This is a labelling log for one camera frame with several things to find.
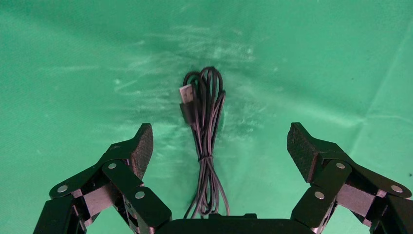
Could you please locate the green tablecloth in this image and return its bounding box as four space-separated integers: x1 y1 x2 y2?
0 0 413 234

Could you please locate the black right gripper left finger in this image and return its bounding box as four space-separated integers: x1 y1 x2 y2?
33 123 172 234

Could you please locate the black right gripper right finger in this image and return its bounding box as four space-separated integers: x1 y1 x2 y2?
286 122 413 234

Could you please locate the black wired computer mouse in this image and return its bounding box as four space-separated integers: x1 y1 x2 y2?
179 66 231 219

